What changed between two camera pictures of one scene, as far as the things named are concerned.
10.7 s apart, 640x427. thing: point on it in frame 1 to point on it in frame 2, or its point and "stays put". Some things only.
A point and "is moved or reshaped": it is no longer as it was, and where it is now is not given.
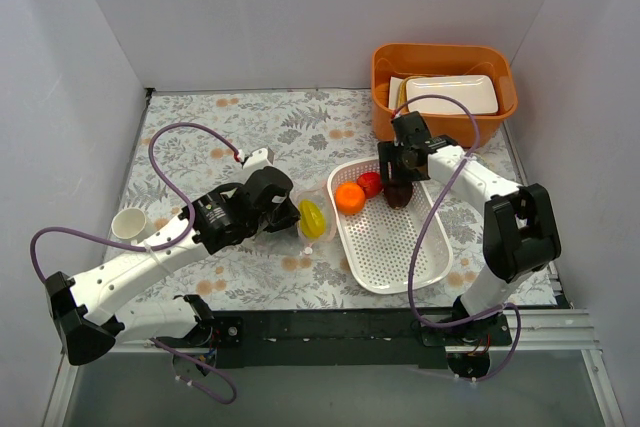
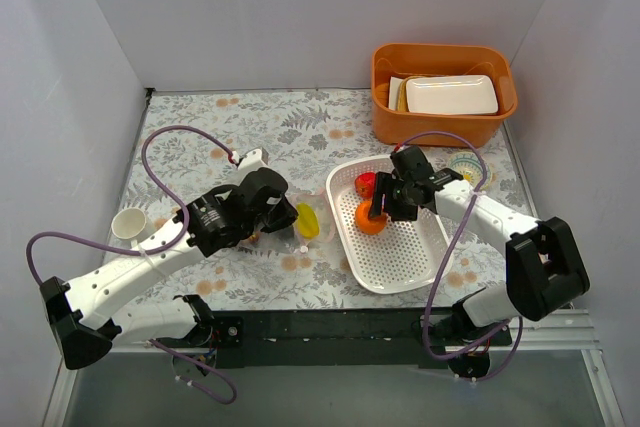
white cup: [131, 224] stays put
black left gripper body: [282, 208] stays put
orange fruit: [350, 198] to [366, 225]
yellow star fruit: [312, 219] is moved or reshaped
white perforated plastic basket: [380, 240] stays put
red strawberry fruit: [371, 183] stays put
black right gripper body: [395, 173] to [395, 197]
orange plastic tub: [391, 60] stays put
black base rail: [337, 337] stays put
